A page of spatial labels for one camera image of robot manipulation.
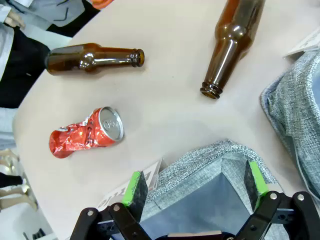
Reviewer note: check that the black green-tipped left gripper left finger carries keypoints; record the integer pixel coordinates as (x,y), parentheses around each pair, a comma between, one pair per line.
(136,197)

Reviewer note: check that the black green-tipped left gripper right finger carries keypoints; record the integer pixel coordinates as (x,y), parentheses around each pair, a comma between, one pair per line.
(252,185)

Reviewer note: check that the crushed red soda can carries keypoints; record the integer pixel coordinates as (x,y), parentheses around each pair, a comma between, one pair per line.
(82,136)

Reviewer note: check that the brown glass beer bottle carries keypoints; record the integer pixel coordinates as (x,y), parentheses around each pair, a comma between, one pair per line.
(235,37)
(75,58)

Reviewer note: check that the grey fabric Bottle basket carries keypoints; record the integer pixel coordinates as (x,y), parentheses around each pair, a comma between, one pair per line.
(190,175)

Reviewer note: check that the grey fabric Plastic basket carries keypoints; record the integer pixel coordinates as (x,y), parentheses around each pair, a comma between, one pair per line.
(295,107)

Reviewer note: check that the white Bottle label card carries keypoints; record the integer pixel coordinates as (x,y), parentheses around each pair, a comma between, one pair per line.
(140,180)

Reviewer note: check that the beige metal stand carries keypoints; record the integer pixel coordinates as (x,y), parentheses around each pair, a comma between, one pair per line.
(15,197)

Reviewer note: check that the white Plastic label card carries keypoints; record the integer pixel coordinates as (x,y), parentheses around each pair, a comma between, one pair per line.
(306,42)

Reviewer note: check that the dark clothed mannequin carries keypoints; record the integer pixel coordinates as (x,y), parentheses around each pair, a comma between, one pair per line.
(22,67)

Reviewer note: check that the person in orange hoodie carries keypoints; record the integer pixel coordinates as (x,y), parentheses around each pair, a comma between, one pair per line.
(100,2)

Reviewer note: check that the white coat mannequin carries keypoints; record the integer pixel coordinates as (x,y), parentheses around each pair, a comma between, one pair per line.
(50,12)

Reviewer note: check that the pale mannequin hand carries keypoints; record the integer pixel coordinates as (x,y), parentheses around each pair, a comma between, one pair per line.
(15,20)

